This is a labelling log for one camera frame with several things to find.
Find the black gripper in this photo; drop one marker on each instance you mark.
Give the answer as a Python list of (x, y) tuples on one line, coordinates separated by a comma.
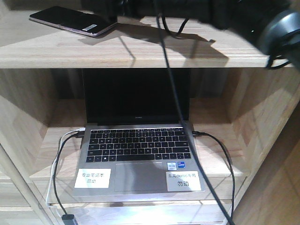
[(213, 12)]

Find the black smartphone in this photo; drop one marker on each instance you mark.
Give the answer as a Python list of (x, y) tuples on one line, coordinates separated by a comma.
[(74, 21)]

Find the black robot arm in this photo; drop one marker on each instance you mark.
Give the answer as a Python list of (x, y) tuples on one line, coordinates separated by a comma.
[(269, 25)]

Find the wooden shelf desk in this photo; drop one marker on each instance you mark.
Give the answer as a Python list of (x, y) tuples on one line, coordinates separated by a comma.
[(256, 116)]

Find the silver laptop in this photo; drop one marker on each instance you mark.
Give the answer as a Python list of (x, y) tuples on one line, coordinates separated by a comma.
[(136, 137)]

